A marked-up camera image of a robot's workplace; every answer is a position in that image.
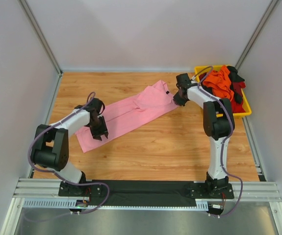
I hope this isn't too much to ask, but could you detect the pink t shirt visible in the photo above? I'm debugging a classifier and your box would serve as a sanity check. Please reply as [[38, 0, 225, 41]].
[[76, 80, 177, 153]]

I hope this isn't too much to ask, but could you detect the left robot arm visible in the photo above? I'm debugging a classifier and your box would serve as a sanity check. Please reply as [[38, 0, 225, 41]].
[[28, 98, 108, 197]]

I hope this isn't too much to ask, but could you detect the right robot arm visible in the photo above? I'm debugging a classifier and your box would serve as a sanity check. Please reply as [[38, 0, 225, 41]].
[[173, 73, 235, 199]]

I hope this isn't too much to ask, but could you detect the yellow plastic bin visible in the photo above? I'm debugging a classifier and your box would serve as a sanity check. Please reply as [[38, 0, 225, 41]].
[[194, 65, 252, 118]]

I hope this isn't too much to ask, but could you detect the orange t shirt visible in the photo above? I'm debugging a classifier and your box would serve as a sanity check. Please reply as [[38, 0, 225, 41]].
[[202, 65, 234, 101]]

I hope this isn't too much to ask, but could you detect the red t shirt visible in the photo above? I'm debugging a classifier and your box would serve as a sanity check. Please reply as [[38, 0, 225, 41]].
[[229, 82, 246, 113]]

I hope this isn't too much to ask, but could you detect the black t shirt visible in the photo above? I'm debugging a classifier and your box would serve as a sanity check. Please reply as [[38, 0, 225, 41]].
[[200, 66, 245, 95]]

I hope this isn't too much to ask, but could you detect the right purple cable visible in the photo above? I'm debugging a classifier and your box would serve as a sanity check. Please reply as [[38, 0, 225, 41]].
[[191, 65, 244, 218]]

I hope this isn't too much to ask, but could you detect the purple cable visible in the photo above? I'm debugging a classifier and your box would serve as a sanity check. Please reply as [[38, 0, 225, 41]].
[[191, 65, 244, 218], [27, 92, 111, 213]]

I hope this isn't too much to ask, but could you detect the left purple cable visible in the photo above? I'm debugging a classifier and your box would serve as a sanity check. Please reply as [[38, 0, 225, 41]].
[[27, 92, 111, 213]]

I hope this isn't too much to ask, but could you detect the grey slotted cable duct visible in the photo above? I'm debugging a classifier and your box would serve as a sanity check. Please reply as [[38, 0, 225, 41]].
[[22, 197, 225, 211]]

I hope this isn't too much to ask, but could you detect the aluminium frame rail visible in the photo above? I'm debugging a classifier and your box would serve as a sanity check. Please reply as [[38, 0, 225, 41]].
[[13, 178, 282, 202]]

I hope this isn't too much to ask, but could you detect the right corner aluminium post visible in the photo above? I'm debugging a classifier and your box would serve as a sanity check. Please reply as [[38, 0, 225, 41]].
[[235, 0, 281, 70]]

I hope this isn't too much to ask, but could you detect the corner aluminium post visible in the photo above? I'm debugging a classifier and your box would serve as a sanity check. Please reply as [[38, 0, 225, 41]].
[[18, 0, 63, 75], [235, 0, 281, 70]]

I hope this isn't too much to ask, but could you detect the left corner aluminium post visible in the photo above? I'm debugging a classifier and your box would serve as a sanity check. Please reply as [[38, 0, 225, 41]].
[[18, 0, 63, 75]]

